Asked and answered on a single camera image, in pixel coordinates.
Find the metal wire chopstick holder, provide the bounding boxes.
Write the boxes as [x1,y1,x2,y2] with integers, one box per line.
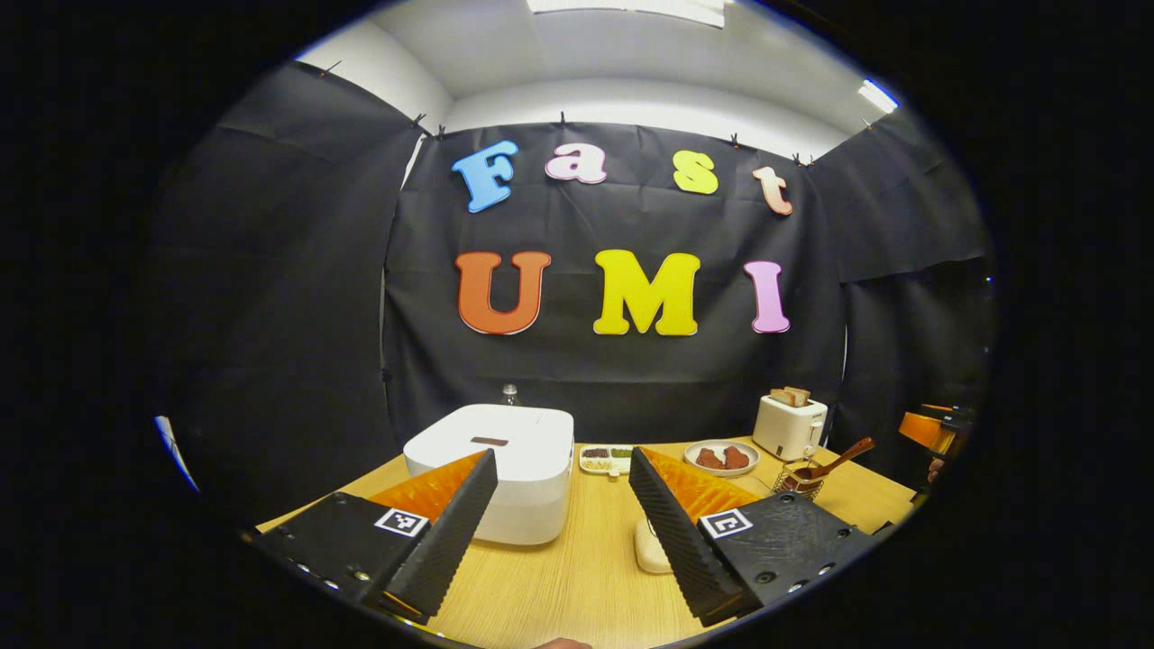
[773,460,826,501]

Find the black backdrop cloth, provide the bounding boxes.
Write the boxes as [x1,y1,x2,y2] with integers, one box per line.
[149,61,997,528]

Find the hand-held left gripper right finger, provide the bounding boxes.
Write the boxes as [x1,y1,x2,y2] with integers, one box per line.
[628,446,880,627]

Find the brown wooden spoon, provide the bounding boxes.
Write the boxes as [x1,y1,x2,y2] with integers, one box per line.
[793,437,875,481]

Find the white rice cooker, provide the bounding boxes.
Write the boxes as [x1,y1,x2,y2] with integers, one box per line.
[403,403,575,546]

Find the large ceiling light panel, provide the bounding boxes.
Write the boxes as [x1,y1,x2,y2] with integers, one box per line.
[527,0,727,28]

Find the white device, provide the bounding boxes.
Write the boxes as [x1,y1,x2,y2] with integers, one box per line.
[153,415,201,492]

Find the clear container of white rice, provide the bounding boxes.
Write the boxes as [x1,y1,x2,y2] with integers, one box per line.
[634,516,675,575]

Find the white round plate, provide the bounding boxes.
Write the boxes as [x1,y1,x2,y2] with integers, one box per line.
[684,439,761,477]

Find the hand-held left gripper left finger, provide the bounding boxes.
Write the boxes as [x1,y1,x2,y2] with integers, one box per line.
[243,449,499,623]

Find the white divided condiment dish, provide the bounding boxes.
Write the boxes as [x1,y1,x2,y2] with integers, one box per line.
[579,445,634,476]

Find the white toaster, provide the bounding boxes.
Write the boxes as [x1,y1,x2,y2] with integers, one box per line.
[752,394,829,462]

